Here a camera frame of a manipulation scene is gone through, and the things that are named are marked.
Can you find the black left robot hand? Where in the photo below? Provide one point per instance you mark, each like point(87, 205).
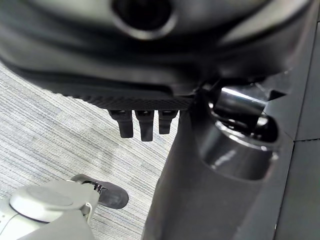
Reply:
point(155, 62)

